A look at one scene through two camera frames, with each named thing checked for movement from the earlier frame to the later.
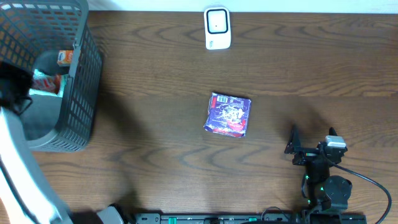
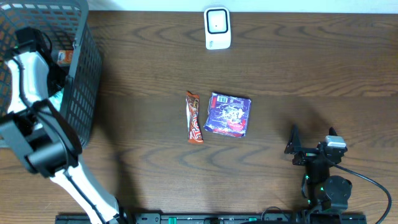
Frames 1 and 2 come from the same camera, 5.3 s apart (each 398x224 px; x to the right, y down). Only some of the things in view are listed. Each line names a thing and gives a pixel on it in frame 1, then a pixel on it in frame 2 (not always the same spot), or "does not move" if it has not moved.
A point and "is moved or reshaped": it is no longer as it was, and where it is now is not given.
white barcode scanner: (217, 28) does not move
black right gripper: (294, 147) does not move
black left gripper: (15, 90) to (25, 38)
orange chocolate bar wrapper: (51, 84) is moved or reshaped
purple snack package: (227, 115) does not move
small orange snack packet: (64, 57) does not move
